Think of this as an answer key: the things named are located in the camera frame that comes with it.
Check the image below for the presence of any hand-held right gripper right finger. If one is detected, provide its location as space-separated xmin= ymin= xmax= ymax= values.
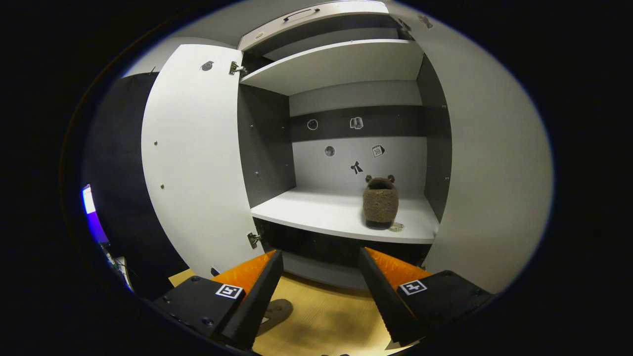
xmin=359 ymin=247 xmax=495 ymax=347

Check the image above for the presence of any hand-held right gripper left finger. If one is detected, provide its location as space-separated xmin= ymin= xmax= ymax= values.
xmin=153 ymin=250 xmax=285 ymax=349

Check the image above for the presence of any brown plush shoe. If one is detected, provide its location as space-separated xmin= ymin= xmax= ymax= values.
xmin=362 ymin=174 xmax=399 ymax=229
xmin=256 ymin=299 xmax=293 ymax=337

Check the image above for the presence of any grey shoe cabinet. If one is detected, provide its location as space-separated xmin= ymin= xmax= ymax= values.
xmin=236 ymin=0 xmax=453 ymax=292

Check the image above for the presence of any grey cabinet door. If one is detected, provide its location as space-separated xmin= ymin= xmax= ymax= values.
xmin=383 ymin=0 xmax=554 ymax=295
xmin=141 ymin=44 xmax=263 ymax=280

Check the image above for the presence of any grey cabinet drawer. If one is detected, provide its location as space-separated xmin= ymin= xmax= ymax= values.
xmin=237 ymin=0 xmax=391 ymax=52

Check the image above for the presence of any computer monitor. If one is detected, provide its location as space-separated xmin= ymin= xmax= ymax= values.
xmin=82 ymin=184 xmax=110 ymax=245

